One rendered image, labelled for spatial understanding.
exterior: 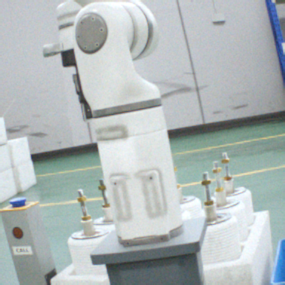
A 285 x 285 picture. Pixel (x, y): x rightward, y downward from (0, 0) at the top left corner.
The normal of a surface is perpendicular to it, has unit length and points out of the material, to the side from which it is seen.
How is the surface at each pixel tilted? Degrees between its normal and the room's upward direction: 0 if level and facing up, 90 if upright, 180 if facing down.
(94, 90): 90
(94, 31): 91
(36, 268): 90
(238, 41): 90
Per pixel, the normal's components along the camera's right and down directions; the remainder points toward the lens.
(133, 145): 0.04, 0.07
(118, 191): -0.17, 0.11
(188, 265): 0.57, -0.04
